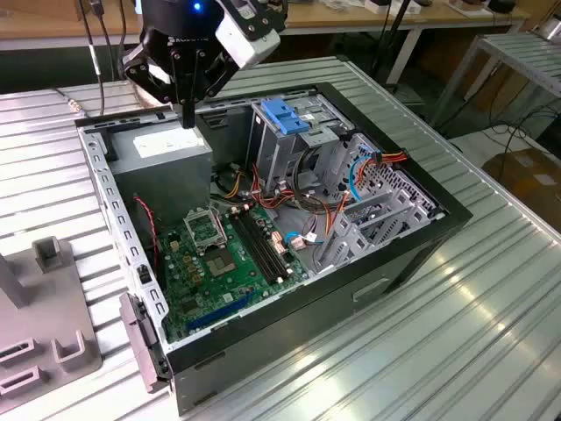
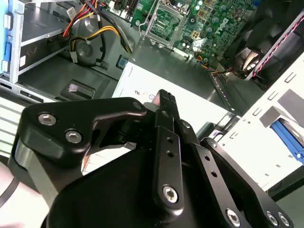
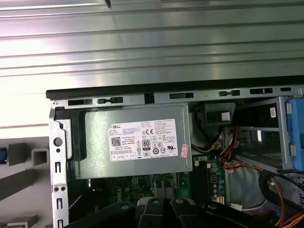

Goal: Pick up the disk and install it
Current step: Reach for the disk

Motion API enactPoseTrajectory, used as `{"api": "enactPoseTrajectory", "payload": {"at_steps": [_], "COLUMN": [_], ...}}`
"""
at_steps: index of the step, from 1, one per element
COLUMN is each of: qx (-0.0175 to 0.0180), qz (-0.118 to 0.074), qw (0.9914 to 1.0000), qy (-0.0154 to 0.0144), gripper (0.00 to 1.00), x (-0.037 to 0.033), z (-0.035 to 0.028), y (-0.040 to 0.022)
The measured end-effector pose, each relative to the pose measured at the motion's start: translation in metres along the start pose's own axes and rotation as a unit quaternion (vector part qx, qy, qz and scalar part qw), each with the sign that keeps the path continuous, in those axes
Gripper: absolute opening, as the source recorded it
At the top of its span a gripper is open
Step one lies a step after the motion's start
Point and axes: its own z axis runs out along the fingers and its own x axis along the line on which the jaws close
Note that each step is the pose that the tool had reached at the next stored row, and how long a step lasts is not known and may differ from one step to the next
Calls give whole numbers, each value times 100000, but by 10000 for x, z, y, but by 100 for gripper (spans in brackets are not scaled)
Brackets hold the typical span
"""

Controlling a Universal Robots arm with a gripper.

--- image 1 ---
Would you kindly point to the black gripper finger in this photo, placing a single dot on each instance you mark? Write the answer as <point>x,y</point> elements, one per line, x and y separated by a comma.
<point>136,70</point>
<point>219,74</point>

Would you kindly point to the metal disk bay cage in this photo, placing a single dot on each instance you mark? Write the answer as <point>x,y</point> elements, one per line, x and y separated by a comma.
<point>352,245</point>

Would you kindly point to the blue plastic drive latch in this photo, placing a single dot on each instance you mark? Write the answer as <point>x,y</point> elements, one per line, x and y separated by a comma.
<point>285,118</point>

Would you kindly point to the metal optical drive cage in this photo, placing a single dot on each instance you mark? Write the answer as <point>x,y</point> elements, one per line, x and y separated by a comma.
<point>271,158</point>

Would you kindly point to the grey power supply unit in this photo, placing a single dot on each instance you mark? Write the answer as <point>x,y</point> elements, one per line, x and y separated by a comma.
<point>162,175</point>

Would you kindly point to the wooden desk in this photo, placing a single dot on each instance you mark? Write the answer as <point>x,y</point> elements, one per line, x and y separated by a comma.
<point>26,26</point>

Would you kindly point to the black RAM slot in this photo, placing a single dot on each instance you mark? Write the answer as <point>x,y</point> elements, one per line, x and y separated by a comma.
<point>265,244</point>
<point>270,241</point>
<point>253,247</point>
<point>259,246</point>

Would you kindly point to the CPU socket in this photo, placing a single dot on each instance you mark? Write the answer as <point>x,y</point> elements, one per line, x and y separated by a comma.
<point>221,263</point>

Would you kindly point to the green motherboard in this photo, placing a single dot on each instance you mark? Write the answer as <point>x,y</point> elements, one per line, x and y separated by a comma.
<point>206,291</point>

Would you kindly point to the blue expansion slot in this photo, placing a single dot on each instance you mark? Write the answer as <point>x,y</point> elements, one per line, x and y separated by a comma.
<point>219,312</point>

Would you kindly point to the grey parts rack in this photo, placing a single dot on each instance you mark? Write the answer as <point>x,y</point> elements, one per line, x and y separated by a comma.
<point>44,307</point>

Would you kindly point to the black PC case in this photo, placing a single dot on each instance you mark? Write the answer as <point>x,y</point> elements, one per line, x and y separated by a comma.
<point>307,316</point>

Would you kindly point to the grey-blue plastic case latch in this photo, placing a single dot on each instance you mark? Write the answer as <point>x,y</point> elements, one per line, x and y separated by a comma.
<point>140,346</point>

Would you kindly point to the metal slat side table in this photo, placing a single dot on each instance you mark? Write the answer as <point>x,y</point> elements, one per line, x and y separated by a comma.
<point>521,52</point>

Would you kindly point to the large brown cardboard box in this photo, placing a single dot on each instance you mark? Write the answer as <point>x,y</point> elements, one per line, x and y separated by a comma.
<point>526,188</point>

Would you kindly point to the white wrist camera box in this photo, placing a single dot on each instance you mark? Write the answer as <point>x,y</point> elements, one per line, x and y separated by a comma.
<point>245,46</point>

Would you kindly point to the black camera bracket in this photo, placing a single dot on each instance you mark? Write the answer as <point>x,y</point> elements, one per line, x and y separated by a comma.
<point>263,24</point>

